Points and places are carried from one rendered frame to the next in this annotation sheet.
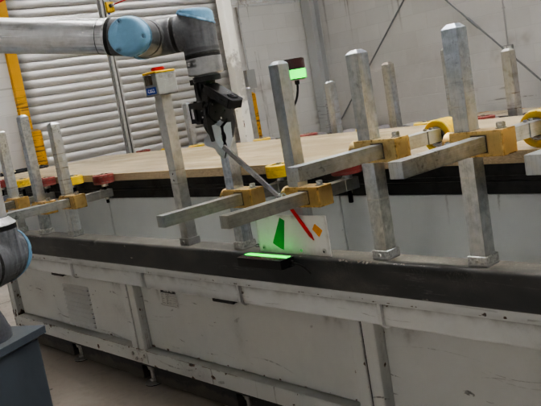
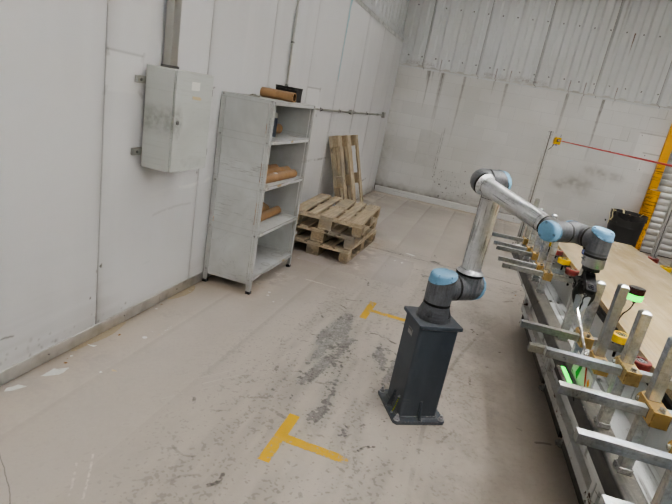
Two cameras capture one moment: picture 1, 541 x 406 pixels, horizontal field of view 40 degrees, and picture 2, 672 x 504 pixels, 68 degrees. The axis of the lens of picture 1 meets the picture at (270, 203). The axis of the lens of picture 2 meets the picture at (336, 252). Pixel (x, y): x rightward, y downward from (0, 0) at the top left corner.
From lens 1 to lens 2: 1.02 m
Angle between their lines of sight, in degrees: 50
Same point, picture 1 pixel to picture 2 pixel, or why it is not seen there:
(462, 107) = (653, 384)
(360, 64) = (640, 320)
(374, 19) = not seen: outside the picture
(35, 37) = (512, 208)
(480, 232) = not seen: hidden behind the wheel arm
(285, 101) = (613, 308)
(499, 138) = (651, 416)
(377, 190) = (612, 389)
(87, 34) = (532, 219)
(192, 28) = (593, 240)
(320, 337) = not seen: hidden behind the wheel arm
